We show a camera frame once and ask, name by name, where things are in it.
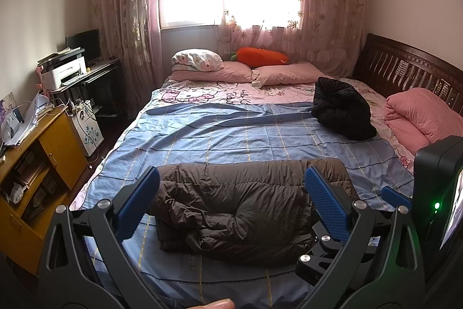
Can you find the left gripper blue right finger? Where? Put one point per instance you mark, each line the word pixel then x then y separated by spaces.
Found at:
pixel 331 203

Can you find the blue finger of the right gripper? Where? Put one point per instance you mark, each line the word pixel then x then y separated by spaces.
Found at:
pixel 394 198

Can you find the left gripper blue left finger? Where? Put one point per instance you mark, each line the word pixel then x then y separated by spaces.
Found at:
pixel 132 202

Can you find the brown puffer jacket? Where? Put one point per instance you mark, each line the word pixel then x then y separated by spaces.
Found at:
pixel 251 213

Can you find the person's thumb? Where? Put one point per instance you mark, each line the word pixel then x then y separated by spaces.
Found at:
pixel 219 304

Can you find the folded pink quilt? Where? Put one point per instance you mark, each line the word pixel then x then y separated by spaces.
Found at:
pixel 419 118

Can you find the blue plaid bed sheet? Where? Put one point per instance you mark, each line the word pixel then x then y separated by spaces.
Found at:
pixel 232 133

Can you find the pink cartoon bed sheet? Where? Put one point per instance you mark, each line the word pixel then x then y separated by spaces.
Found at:
pixel 244 93

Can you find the yellow wooden cabinet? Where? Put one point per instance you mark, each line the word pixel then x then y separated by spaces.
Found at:
pixel 36 177

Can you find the black puffer jacket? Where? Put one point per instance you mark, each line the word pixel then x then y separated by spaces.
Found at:
pixel 339 107

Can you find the dark wooden headboard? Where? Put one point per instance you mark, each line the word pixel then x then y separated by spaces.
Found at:
pixel 388 67

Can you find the black computer desk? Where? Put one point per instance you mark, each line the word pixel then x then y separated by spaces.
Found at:
pixel 102 86

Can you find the right pink pillow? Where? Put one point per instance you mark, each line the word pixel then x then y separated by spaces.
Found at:
pixel 290 74

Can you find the white printer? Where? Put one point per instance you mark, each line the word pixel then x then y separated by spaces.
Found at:
pixel 58 74

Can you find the floral white pillow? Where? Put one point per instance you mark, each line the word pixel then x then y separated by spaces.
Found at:
pixel 196 60

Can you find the orange carrot plush pillow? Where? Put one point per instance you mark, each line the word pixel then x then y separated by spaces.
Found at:
pixel 254 57

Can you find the black computer monitor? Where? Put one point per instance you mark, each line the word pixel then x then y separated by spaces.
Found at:
pixel 89 41

